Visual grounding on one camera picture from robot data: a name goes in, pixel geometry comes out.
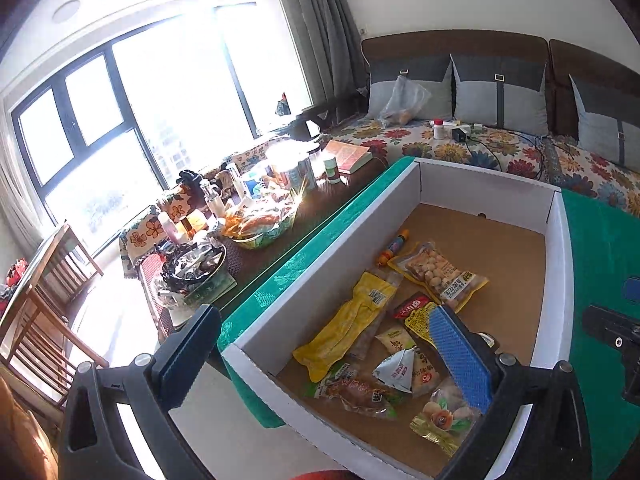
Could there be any dark wooden side table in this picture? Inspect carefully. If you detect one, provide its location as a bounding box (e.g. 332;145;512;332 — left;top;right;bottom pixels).
120;155;396;341

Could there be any egg packet with red label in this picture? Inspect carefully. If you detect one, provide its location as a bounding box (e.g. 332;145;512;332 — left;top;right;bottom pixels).
409;380;483;458

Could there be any green blanket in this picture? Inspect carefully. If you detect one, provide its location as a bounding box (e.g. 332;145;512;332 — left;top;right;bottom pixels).
216;156;640;480

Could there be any green bowl of snacks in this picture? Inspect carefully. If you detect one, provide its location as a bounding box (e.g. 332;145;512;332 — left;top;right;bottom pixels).
220;195;298;251

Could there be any silver can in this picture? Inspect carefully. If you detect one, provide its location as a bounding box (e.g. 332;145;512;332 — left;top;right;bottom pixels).
282;157;318;193

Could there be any clear plastic bag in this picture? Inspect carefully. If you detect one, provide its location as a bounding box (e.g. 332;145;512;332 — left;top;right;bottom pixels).
375;75;432;128

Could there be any red toy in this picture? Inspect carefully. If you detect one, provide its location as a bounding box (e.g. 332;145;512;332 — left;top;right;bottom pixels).
5;257;28;286

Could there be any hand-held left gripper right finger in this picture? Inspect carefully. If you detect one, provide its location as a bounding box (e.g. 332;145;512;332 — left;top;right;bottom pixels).
431;304;593;480

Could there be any grey curtain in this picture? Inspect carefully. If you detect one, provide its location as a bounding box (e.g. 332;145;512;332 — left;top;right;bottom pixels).
270;0;371;126

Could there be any clear packet of round nuts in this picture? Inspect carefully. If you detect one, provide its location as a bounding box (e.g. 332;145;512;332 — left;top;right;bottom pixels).
387;242;490;311

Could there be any beige rice cracker packet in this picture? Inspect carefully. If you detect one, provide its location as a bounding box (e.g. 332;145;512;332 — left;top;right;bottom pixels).
375;325;443;396

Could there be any floral bed sheet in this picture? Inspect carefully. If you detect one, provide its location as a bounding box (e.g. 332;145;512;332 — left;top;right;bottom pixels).
320;115;640;211

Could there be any glass bowl of wrappers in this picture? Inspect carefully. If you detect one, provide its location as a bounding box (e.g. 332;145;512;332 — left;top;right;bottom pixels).
150;240;228;306

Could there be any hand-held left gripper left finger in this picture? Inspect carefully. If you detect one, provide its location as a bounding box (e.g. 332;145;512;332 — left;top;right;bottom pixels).
57;304;222;480

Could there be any white cardboard box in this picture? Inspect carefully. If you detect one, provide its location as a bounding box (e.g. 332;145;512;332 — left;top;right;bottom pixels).
220;156;575;480

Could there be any narrow yellow black packet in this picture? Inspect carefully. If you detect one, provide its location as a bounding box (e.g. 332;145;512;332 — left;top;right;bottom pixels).
391;294;443;348

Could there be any brown meat packet green label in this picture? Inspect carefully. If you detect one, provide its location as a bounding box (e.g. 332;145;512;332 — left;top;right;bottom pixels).
302;360;403;421

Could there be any black framed window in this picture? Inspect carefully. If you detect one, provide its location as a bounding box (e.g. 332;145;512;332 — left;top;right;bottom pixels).
10;5;311;256

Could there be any clear pump bottle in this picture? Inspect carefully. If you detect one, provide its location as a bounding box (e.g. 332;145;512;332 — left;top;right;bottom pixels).
202;180;226;221

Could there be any pink white bottle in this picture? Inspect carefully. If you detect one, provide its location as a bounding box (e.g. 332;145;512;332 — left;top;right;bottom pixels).
157;212;178;243

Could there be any yellow snack packet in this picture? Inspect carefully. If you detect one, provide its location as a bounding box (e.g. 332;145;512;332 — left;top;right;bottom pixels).
292;270;403;383

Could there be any white triangular snack packet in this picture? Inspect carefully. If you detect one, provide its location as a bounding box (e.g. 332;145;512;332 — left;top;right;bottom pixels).
372;349;416;395

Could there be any brown cushion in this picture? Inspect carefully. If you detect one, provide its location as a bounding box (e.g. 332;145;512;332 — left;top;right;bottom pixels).
0;375;61;480

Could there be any dark wooden chair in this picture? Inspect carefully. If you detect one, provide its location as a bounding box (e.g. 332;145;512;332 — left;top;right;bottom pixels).
290;97;351;138

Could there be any light wooden chair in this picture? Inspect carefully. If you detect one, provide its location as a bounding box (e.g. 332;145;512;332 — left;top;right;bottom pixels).
0;290;111;411
35;220;106;311

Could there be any grey two-tone pillow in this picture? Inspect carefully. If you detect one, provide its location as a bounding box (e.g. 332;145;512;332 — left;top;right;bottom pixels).
569;74;640;173
367;55;453;123
450;54;550;136

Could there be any orange book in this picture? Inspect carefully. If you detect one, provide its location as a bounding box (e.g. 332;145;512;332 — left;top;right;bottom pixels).
322;140;375;176

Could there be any brown padded headboard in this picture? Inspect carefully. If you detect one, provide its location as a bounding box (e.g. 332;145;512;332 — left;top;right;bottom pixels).
361;30;640;136

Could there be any small corn sausage stick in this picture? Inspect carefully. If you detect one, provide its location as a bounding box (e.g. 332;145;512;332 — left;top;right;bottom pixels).
375;229;411;267

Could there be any black cable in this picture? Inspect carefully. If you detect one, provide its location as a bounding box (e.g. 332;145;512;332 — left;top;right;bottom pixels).
465;130;551;181

